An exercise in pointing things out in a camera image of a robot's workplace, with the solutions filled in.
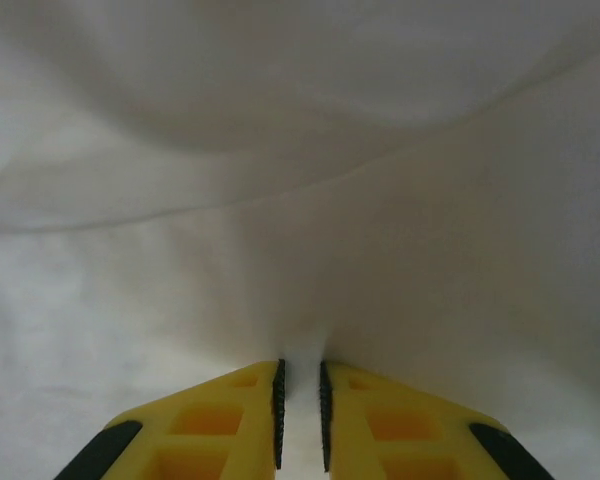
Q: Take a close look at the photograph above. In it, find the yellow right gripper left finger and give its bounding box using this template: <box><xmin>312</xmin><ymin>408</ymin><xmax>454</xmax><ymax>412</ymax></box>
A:
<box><xmin>54</xmin><ymin>358</ymin><xmax>287</xmax><ymax>480</ymax></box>

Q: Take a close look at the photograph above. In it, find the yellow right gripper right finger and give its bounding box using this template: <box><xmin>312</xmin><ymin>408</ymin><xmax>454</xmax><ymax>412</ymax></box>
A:
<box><xmin>319</xmin><ymin>359</ymin><xmax>556</xmax><ymax>480</ymax></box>

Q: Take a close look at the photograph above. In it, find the white printed t-shirt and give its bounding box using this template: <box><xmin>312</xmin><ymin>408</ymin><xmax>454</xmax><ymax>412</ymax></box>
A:
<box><xmin>0</xmin><ymin>0</ymin><xmax>600</xmax><ymax>480</ymax></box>

